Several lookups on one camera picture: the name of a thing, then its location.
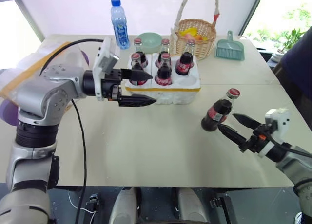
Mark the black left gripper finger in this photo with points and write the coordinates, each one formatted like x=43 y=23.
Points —
x=136 y=101
x=136 y=75

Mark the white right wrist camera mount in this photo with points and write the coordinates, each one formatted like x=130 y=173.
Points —
x=280 y=119

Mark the grey rounded shape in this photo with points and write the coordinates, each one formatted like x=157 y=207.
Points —
x=192 y=207
x=124 y=207

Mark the white foam crate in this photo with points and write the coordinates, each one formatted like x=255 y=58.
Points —
x=185 y=87

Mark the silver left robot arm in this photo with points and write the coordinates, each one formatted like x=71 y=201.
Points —
x=31 y=95

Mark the green potted plant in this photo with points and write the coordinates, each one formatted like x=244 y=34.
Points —
x=291 y=40

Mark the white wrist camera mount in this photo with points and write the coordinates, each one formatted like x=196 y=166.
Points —
x=105 y=56
x=280 y=119

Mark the black table clamp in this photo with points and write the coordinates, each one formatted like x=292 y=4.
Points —
x=219 y=201
x=92 y=202

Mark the blue plastic water bottle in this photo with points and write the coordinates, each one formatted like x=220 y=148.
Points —
x=120 y=26

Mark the orange item in basket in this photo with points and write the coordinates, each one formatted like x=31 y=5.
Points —
x=198 y=36

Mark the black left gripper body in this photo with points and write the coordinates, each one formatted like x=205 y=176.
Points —
x=111 y=84

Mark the yellow item in basket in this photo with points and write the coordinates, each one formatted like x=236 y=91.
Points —
x=189 y=31

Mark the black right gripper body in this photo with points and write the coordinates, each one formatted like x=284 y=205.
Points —
x=258 y=138

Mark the light green bowl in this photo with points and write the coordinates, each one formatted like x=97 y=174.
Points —
x=150 y=41

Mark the green dustpan with brush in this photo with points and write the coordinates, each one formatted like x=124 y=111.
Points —
x=230 y=50

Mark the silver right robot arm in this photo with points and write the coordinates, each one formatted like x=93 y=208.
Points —
x=295 y=165

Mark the person in dark clothing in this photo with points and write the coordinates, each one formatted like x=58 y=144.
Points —
x=298 y=68

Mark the glass cola bottle red cap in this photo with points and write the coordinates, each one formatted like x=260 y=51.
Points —
x=165 y=45
x=217 y=112
x=163 y=73
x=136 y=63
x=141 y=56
x=185 y=62

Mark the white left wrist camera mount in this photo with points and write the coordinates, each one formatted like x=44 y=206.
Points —
x=105 y=56

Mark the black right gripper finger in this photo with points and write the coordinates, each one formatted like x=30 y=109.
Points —
x=248 y=121
x=232 y=134

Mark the taped cardboard box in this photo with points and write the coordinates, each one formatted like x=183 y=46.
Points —
x=29 y=68

